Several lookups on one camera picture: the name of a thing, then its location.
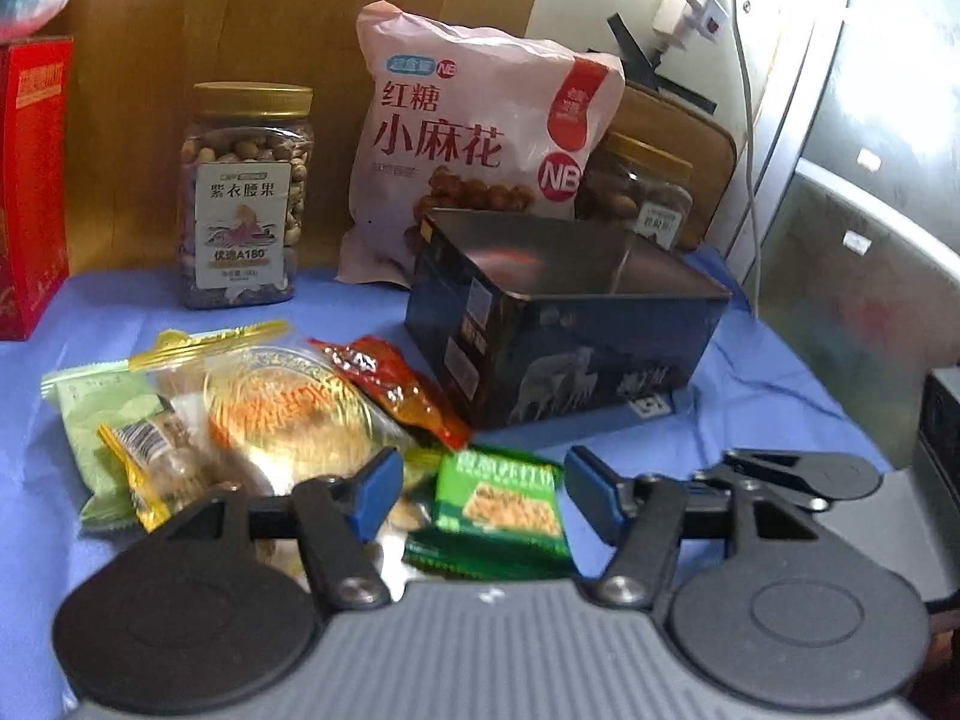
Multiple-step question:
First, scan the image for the clear mooncake packet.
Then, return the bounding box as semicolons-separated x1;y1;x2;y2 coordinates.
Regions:
128;320;415;494

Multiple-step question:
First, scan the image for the green peanut bar packet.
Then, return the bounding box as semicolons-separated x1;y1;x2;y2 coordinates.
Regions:
404;447;574;580

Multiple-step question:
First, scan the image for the yellow clear nut packet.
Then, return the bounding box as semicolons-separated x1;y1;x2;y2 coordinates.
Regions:
98;410;217;532

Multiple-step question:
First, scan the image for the white cable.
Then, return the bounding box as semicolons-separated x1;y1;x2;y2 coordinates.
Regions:
722;0;765;317

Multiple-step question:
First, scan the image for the pink snack bag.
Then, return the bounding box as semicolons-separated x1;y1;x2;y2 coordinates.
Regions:
338;2;625;284

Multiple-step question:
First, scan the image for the nut jar gold lid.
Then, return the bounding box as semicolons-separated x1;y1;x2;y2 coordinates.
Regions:
178;82;314;309

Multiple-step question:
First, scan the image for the light green snack packet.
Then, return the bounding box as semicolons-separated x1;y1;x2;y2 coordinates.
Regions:
41;361;161;532

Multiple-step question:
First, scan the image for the dark sheep-print tin box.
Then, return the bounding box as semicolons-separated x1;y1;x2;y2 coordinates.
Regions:
405;208;731;431

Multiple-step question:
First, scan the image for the wooden chair back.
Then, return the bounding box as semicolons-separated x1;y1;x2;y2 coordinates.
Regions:
612;85;739;250

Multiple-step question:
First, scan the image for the blue tablecloth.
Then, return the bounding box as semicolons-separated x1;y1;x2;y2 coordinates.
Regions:
2;247;892;718

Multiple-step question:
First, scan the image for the red orange snack packet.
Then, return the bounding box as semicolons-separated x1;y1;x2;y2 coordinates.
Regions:
308;335;472;452

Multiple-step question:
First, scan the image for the red gift box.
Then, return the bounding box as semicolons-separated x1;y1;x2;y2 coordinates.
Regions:
2;37;73;341

